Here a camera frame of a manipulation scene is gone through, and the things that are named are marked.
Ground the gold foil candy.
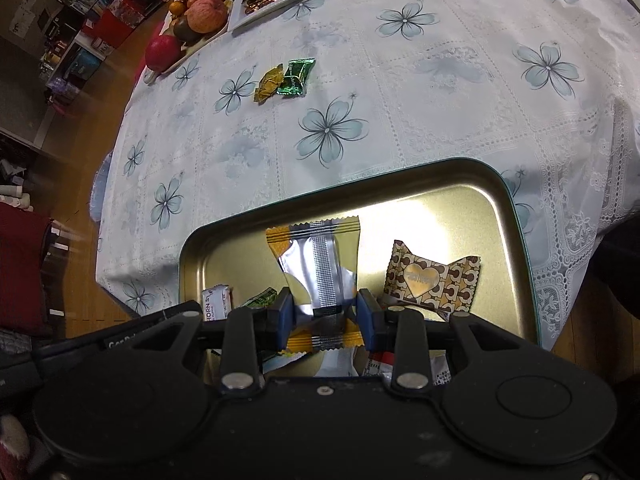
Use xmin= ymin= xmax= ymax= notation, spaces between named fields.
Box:
xmin=253 ymin=65 xmax=287 ymax=104

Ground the green candy packet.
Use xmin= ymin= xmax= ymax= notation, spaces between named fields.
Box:
xmin=276 ymin=58 xmax=317 ymax=97

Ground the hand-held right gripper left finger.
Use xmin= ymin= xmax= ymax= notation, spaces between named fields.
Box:
xmin=132 ymin=287 xmax=296 ymax=392

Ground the person's left forearm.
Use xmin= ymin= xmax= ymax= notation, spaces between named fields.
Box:
xmin=0 ymin=410 xmax=33 ymax=480

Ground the silver yellow snack packet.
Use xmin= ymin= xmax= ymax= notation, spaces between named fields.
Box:
xmin=265 ymin=215 xmax=364 ymax=352

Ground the gold metal tin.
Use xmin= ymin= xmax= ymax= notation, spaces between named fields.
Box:
xmin=177 ymin=157 xmax=542 ymax=378

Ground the red yellow apple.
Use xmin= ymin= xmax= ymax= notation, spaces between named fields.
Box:
xmin=186 ymin=0 xmax=227 ymax=34

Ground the red white packet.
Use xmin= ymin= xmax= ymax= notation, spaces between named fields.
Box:
xmin=366 ymin=350 xmax=453 ymax=377

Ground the brown gold heart-print packet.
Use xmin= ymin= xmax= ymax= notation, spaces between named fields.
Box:
xmin=382 ymin=240 xmax=482 ymax=315

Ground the cream fruit tray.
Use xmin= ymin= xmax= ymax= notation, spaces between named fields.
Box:
xmin=144 ymin=0 xmax=236 ymax=86

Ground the red round fruit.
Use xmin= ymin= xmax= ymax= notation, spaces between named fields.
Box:
xmin=145 ymin=35 xmax=182 ymax=72

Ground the cluttered storage shelf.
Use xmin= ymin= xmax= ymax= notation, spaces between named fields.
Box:
xmin=39 ymin=0 xmax=178 ymax=107

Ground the dark red cushion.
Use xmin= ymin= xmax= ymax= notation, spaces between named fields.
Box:
xmin=0 ymin=202 xmax=54 ymax=337

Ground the white snack bar packet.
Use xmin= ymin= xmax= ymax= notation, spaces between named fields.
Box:
xmin=200 ymin=284 xmax=234 ymax=320

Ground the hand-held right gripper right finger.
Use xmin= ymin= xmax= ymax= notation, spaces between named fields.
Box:
xmin=356 ymin=288 xmax=541 ymax=392

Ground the dark green fruit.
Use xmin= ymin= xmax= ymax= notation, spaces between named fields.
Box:
xmin=172 ymin=16 xmax=202 ymax=44

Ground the plain white packet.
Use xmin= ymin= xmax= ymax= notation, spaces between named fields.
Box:
xmin=319 ymin=350 xmax=359 ymax=379

